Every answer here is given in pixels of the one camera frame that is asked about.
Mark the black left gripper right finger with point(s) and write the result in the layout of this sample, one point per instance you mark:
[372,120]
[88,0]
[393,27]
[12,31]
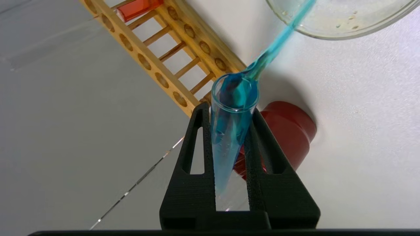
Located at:
[288,200]

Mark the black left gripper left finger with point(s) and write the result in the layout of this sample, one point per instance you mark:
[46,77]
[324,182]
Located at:
[177,203]

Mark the test tube with blue pigment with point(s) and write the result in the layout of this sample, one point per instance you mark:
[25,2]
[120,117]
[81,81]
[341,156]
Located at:
[229,137]

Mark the wooden test tube rack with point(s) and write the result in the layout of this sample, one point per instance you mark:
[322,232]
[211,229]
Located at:
[183,29]

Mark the dark red cup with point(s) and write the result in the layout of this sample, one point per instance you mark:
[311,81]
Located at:
[288,131]

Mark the clear glass petri dish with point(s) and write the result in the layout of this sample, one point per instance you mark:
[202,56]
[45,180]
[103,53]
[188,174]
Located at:
[344,23]

